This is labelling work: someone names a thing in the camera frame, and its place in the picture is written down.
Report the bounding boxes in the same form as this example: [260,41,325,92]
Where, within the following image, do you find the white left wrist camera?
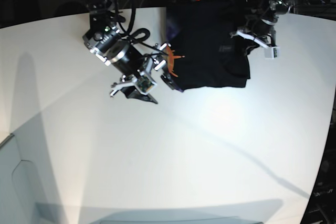
[264,46,280,59]

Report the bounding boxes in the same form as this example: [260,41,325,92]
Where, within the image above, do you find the black T-shirt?
[166,1,250,92]

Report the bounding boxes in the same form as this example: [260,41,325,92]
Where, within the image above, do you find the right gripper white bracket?
[109,42,176,104]

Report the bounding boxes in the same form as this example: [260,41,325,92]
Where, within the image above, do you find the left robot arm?
[161,0,292,92]

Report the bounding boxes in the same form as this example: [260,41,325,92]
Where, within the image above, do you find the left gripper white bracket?
[229,26,276,56]

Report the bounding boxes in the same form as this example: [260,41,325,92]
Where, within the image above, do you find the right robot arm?
[82,0,174,104]

